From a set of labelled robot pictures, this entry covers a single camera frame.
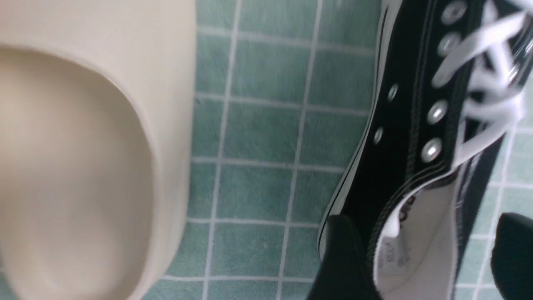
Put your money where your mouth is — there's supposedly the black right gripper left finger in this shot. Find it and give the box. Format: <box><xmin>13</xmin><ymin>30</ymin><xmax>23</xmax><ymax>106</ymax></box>
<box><xmin>308</xmin><ymin>215</ymin><xmax>381</xmax><ymax>300</ymax></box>

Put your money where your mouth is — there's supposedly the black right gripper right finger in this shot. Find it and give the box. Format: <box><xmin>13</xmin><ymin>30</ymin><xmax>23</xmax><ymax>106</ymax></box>
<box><xmin>491</xmin><ymin>212</ymin><xmax>533</xmax><ymax>300</ymax></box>

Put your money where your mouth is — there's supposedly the black canvas sneaker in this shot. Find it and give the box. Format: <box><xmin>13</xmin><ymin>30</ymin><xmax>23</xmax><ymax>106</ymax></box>
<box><xmin>318</xmin><ymin>0</ymin><xmax>532</xmax><ymax>300</ymax></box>

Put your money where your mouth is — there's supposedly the green checked tablecloth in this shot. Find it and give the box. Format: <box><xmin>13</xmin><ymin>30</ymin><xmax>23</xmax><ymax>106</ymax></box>
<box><xmin>142</xmin><ymin>0</ymin><xmax>533</xmax><ymax>300</ymax></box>

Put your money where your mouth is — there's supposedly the right cream slide slipper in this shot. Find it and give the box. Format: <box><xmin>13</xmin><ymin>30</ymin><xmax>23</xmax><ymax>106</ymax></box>
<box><xmin>0</xmin><ymin>0</ymin><xmax>197</xmax><ymax>300</ymax></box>

